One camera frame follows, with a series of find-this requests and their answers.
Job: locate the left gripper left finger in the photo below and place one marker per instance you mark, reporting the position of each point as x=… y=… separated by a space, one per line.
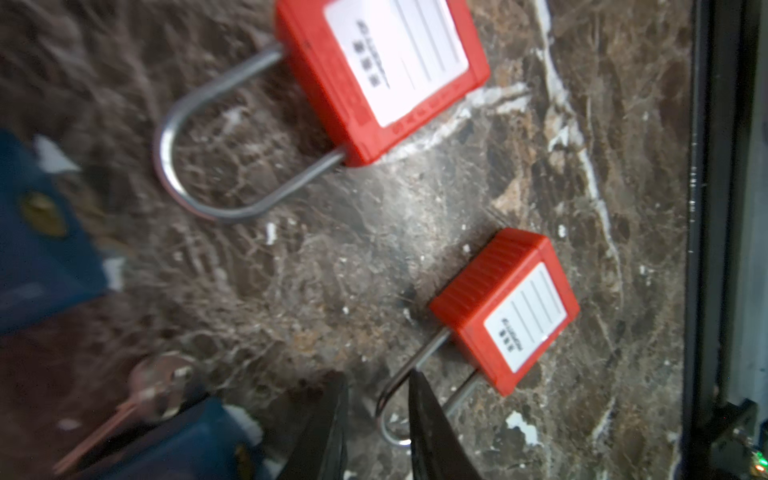
x=321 y=451

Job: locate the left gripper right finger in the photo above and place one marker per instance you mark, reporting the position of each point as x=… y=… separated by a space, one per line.
x=436 y=452

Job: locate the blue padlock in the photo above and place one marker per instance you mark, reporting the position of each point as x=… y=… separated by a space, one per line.
x=208 y=440
x=48 y=262

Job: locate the red padlock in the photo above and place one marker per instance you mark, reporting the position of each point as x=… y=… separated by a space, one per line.
x=373 y=71
x=504 y=310

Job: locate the small silver key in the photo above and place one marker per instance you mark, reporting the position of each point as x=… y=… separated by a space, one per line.
x=158 y=389

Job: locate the black front mounting rail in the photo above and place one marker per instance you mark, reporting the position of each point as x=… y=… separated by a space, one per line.
x=724 y=414

